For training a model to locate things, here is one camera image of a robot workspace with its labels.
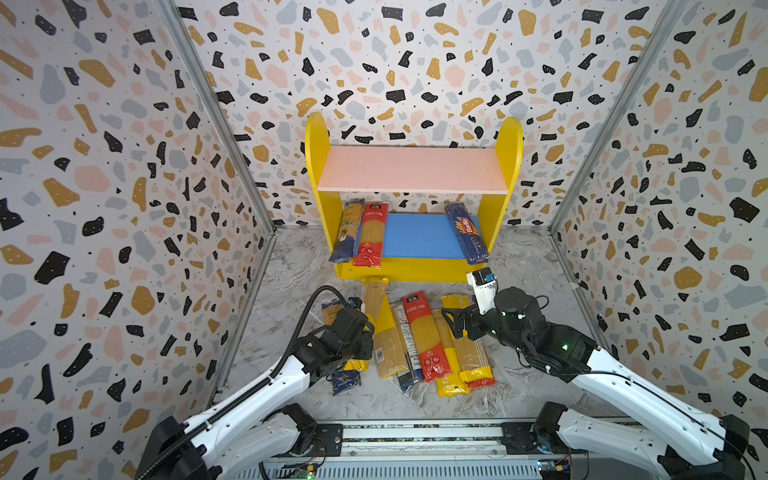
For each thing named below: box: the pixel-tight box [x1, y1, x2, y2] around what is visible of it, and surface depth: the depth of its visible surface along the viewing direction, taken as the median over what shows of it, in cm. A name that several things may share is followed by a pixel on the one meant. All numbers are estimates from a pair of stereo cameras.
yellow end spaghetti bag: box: [431, 309, 471, 398], surface depth 83 cm
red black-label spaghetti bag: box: [353, 202, 389, 269], surface depth 97 cm
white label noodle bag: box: [390, 299, 424, 393], surface depth 87 cm
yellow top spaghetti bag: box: [362, 277, 409, 379], surface depth 89 cm
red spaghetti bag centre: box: [401, 291, 452, 383], surface depth 89 cm
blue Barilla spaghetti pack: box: [444, 202, 490, 266], surface depth 97 cm
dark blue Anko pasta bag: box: [329, 198, 365, 263], surface depth 99 cm
